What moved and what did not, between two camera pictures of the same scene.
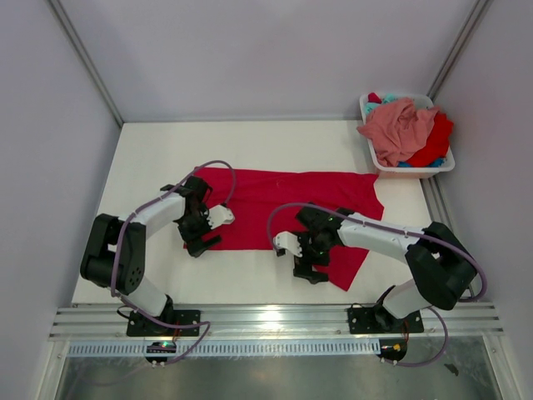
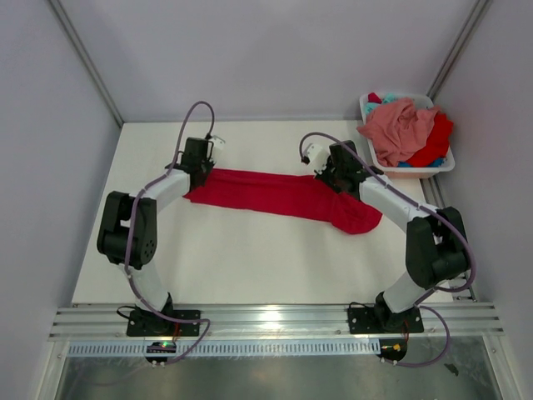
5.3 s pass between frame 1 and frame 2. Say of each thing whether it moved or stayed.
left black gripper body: moved
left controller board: stayed
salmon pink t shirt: stayed
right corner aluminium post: stayed
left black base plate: stayed
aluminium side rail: stayed
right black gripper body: moved
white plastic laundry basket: stayed
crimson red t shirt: moved
